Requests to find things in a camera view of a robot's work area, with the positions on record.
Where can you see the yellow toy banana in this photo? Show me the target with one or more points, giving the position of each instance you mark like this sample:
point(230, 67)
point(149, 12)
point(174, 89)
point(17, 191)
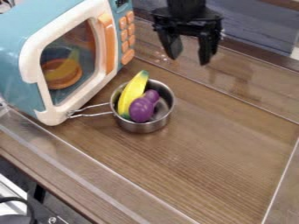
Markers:
point(135, 87)

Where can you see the purple toy eggplant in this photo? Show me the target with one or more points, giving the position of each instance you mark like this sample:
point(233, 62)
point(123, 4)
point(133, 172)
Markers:
point(142, 107)

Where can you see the blue toy microwave oven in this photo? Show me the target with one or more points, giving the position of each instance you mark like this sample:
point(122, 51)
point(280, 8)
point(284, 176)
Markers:
point(91, 31)

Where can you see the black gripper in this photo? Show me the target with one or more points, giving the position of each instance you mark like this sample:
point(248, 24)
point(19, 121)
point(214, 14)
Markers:
point(189, 18)

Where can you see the silver metal pot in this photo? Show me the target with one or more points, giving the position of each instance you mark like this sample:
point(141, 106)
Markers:
point(162, 111)

